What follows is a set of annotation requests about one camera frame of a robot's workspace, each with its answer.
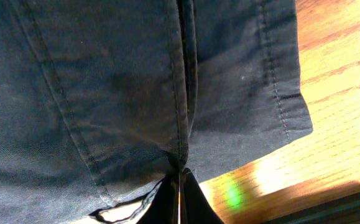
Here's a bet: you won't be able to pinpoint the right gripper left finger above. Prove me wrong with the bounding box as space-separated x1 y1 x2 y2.
137 174 179 224

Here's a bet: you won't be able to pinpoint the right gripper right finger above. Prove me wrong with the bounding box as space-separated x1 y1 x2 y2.
180 168 224 224

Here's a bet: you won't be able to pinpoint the navy blue shorts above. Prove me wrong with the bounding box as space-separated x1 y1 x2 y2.
0 0 313 223

